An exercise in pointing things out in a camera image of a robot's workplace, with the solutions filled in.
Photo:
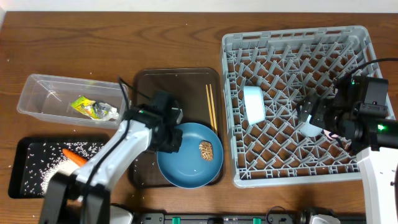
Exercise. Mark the black plastic bin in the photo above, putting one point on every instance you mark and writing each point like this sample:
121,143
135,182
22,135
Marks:
35,154

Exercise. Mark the green snack wrapper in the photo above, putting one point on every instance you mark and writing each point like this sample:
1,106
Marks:
95,110

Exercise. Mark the pink cup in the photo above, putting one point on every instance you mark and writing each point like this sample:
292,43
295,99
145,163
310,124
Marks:
330,135

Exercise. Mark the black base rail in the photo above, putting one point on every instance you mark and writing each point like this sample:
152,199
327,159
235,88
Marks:
217,218

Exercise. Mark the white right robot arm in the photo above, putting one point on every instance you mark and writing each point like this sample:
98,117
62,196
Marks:
358,112

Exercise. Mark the wooden chopstick right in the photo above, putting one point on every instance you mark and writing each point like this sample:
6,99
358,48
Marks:
213,110

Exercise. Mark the light blue rice bowl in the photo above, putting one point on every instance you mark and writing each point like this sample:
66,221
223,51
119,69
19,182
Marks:
254,104

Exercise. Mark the brown shiitake mushroom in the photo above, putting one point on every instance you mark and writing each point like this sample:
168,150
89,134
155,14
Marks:
206,150

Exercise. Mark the clear plastic bin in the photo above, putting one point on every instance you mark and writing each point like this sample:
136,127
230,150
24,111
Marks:
49,98

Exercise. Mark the large blue plate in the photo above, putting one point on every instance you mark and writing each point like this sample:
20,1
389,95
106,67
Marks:
186,168

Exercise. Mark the light blue cup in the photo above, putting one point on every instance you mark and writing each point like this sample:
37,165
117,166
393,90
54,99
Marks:
310,130

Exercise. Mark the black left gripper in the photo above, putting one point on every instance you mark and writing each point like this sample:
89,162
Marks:
173,140

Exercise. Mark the wooden chopstick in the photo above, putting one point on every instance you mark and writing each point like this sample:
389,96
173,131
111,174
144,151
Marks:
210,108
213,110

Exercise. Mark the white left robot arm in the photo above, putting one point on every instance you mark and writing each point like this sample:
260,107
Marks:
84,195

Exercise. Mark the grey dishwasher rack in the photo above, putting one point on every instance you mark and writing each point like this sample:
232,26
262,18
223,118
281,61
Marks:
288,65

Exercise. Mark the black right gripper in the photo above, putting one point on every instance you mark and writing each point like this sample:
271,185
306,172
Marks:
323,104

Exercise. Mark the orange carrot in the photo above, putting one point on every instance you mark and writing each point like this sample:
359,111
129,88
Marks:
78,160

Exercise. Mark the wooden chopstick left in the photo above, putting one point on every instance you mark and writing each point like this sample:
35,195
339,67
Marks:
210,108

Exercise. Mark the brown serving tray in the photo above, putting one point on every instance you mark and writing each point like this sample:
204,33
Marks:
187,86

